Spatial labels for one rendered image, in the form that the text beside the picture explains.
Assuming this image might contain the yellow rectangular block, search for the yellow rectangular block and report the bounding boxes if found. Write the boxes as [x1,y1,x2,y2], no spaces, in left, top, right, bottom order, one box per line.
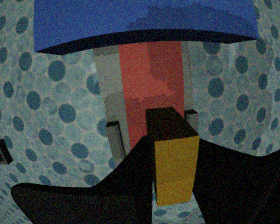
[145,107,199,207]

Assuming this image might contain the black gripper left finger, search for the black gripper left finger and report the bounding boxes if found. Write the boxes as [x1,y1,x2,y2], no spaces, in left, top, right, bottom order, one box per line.
[10,134,154,224]

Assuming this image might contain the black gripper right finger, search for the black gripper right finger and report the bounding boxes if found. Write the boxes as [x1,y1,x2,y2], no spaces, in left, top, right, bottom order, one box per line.
[192,138,280,224]

